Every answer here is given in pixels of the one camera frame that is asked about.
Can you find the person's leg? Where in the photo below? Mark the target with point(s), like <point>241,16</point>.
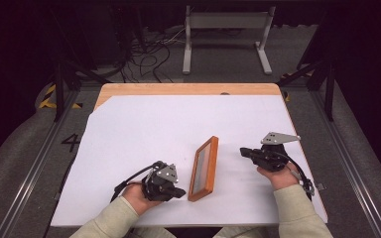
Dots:
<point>234,233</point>
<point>155,233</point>

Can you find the aluminium floor rail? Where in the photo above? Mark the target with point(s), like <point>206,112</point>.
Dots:
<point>350,162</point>
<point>36,162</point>

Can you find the black metal stand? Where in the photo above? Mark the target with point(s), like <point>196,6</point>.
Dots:
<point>59,89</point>
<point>329,89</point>

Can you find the person's left leg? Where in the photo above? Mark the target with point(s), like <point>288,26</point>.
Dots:
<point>155,233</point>

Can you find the white metal stand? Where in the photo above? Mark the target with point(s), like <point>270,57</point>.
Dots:
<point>188,49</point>

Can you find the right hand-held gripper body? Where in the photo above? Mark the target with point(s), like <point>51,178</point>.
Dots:
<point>273,158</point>

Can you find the person's right leg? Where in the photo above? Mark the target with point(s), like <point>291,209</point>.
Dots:
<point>234,233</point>

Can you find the person's left hand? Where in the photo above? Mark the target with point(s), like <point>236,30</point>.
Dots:
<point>135,198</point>

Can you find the person's right hand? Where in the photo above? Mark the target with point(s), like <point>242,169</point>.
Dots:
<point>282,178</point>

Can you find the white paper sheet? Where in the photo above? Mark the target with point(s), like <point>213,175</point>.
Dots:
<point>145,132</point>

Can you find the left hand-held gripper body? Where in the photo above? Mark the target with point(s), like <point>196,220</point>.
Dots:
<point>158,188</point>

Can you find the wooden picture frame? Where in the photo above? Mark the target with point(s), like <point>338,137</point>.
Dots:
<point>212,165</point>

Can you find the yellow black floor tape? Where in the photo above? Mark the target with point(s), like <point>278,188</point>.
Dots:
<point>287,97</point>
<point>48,99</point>

